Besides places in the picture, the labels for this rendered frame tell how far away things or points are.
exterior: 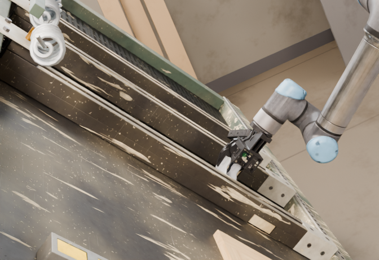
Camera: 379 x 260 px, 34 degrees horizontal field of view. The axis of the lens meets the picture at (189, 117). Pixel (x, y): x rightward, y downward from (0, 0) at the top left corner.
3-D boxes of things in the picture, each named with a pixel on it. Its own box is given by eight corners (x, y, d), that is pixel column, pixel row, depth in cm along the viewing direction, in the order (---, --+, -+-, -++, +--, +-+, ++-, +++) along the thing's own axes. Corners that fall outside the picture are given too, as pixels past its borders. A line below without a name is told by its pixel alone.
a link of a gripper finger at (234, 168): (219, 192, 174) (239, 166, 172) (214, 181, 179) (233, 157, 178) (227, 197, 175) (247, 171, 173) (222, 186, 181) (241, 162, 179)
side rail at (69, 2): (210, 119, 293) (224, 101, 291) (1, -16, 250) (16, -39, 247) (206, 113, 300) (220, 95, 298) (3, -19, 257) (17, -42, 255)
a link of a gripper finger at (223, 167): (210, 186, 173) (230, 161, 171) (205, 176, 178) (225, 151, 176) (219, 192, 174) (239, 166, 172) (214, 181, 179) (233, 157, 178)
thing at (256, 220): (269, 234, 173) (276, 226, 172) (247, 221, 169) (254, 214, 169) (265, 228, 175) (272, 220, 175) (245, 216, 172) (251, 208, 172)
